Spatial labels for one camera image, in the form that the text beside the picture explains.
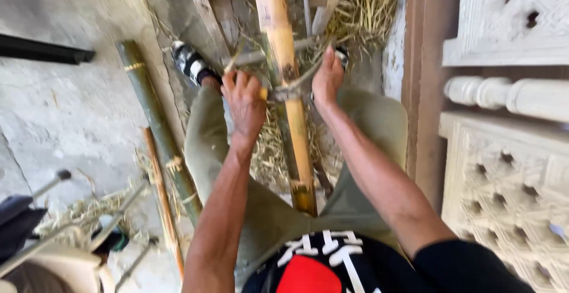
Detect person's right hand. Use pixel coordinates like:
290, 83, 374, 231
311, 46, 345, 107

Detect person's left hand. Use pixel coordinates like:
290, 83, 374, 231
221, 70, 268, 139

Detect curved metal drawknife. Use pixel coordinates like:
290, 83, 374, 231
260, 46, 338, 103

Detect black and white sandal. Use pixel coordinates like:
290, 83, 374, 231
333, 44, 350, 71
170, 40, 223, 87

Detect yellow bamboo pole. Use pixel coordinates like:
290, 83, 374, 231
250, 0, 319, 218

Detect pile of bamboo shavings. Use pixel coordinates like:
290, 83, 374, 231
249, 0, 401, 187

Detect wooden shaving bench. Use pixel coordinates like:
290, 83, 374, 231
187, 0, 347, 69

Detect green bamboo pole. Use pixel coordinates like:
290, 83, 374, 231
115, 40, 204, 227

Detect olive green trousers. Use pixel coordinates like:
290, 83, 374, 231
183, 84, 410, 289

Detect thin brown bamboo strip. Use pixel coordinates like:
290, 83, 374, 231
140, 126, 186, 280

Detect carved white stone railing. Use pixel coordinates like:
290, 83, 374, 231
438, 0, 569, 293

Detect black metal bar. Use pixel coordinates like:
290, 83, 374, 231
0, 33, 97, 66

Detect black printed shirt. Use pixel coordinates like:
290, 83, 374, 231
240, 228, 536, 293

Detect metal tripod stand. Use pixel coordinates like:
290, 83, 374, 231
0, 169, 161, 293

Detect beige plastic chair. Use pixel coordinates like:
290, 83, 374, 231
0, 240, 117, 293

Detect dark blue cloth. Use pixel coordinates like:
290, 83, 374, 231
0, 194, 49, 262

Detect brown wooden door frame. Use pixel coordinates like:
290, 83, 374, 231
400, 0, 463, 214

